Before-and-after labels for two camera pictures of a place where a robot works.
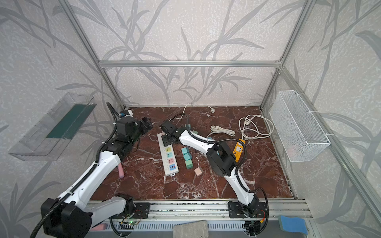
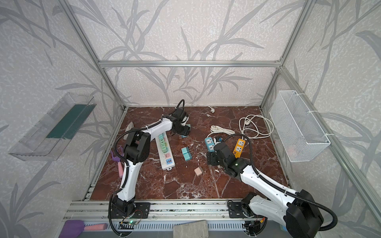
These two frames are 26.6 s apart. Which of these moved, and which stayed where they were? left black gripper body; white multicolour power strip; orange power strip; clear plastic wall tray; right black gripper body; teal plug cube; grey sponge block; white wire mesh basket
Moved: left black gripper body; right black gripper body; white multicolour power strip
Stayed: white wire mesh basket; clear plastic wall tray; orange power strip; grey sponge block; teal plug cube
